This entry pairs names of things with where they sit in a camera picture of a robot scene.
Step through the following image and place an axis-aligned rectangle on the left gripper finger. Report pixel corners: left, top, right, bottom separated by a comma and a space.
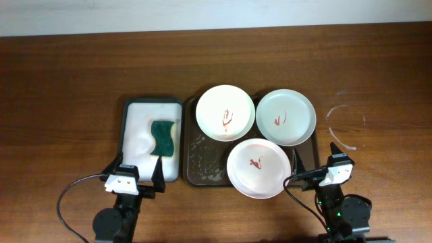
102, 152, 123, 176
151, 156, 166, 193

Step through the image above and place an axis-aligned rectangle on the green and yellow sponge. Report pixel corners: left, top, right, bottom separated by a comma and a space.
151, 120, 175, 157

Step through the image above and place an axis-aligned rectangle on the pink plate with red stain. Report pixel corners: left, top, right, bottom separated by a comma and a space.
226, 138, 291, 199

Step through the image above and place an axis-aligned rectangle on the pale green plate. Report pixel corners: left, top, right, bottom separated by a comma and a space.
256, 89, 317, 146

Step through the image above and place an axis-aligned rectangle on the cream plate with red stain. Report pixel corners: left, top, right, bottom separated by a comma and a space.
196, 84, 255, 142

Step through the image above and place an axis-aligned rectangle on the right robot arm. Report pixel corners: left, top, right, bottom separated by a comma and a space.
292, 142, 372, 242

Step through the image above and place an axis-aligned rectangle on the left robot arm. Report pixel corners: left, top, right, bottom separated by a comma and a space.
92, 153, 165, 243

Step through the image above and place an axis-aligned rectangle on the black tray with white foam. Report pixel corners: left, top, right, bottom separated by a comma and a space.
118, 98, 183, 182

